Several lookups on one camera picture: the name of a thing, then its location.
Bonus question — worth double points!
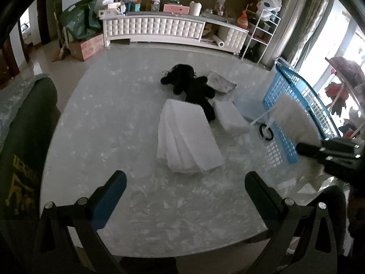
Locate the white fluffy towel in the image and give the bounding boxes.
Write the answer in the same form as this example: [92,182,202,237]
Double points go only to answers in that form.
[269,94,321,146]

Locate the large white towel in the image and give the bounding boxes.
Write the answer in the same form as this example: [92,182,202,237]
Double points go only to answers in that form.
[156,99,224,174]

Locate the clothes drying rack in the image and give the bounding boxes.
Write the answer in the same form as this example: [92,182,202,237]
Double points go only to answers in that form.
[325,56,364,139]

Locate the blue plastic laundry basket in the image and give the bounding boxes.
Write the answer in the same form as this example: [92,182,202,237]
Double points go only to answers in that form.
[263,63,340,163]

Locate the small white folded towel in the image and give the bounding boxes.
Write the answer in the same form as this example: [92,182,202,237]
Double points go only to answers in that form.
[214,100,250,133]

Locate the dark green chair back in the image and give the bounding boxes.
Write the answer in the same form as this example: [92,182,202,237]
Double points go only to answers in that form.
[1,76,60,235]

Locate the grey folded cloth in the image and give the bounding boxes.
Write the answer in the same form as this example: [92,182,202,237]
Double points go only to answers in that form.
[207,71,237,93]

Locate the white metal shelf rack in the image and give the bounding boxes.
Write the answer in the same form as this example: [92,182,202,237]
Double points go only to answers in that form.
[241,9,281,64]

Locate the grey curtain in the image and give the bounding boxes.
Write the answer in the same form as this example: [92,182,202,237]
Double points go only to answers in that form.
[282,0,330,67]

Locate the white paper roll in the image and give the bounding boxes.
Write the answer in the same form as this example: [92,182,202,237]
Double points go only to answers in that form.
[211,35,224,48]

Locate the orange bag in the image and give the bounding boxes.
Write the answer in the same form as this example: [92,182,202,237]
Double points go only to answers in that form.
[236,10,249,29]

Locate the white plastic bag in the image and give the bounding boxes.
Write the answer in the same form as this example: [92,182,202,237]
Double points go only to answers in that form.
[257,0,282,21]

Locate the white plastic jug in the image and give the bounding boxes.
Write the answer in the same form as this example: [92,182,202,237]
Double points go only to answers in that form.
[189,1,202,16]

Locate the pink cardboard box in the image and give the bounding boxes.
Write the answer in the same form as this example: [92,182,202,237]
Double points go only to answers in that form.
[69,33,104,61]

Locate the pink storage box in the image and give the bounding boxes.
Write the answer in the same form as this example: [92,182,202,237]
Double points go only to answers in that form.
[163,4,190,14]

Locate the white tufted TV cabinet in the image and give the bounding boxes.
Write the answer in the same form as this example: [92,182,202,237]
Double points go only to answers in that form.
[102,12,249,55]

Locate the green plastic bag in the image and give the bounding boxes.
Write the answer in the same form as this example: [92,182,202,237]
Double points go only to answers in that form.
[59,0,102,40]

